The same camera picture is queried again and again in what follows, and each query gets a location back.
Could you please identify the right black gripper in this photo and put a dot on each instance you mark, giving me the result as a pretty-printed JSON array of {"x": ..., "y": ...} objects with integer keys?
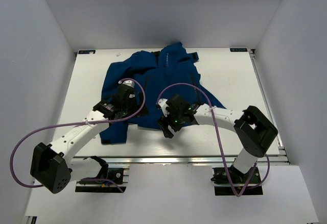
[{"x": 164, "y": 122}]

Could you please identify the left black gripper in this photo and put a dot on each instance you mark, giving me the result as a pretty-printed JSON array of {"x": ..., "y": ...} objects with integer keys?
[{"x": 136, "y": 107}]

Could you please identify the blue and black jacket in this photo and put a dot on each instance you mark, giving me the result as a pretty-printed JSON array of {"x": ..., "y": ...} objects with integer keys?
[{"x": 170, "y": 71}]

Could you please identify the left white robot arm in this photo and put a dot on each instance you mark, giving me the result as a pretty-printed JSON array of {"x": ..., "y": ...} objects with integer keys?
[{"x": 54, "y": 165}]

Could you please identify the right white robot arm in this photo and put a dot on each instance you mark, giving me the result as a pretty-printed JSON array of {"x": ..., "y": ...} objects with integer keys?
[{"x": 254, "y": 130}]

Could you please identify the left blue corner label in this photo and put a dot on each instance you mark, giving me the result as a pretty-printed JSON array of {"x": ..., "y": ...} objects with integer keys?
[{"x": 86, "y": 52}]

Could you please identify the blue corner label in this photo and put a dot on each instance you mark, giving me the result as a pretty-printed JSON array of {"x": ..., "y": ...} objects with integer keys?
[
  {"x": 238, "y": 49},
  {"x": 86, "y": 52}
]

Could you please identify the right blue corner label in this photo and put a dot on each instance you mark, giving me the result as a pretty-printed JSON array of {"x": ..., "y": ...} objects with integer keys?
[{"x": 238, "y": 49}]

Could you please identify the white front panel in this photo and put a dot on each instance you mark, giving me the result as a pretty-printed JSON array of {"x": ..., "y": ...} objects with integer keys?
[{"x": 178, "y": 194}]

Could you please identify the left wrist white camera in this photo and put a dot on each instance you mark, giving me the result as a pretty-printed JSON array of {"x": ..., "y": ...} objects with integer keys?
[{"x": 127, "y": 82}]

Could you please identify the wrist white camera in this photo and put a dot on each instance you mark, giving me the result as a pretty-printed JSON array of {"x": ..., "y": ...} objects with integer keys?
[
  {"x": 163, "y": 106},
  {"x": 127, "y": 82}
]

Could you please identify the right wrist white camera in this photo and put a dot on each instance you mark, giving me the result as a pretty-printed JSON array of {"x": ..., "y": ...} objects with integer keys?
[{"x": 163, "y": 106}]

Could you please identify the aluminium front rail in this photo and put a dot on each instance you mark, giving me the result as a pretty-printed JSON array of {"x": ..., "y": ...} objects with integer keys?
[{"x": 275, "y": 160}]

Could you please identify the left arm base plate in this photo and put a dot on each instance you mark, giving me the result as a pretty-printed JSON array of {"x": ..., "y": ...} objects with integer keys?
[{"x": 112, "y": 180}]

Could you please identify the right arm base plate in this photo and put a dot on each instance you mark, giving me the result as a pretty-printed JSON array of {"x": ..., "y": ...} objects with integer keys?
[{"x": 222, "y": 186}]

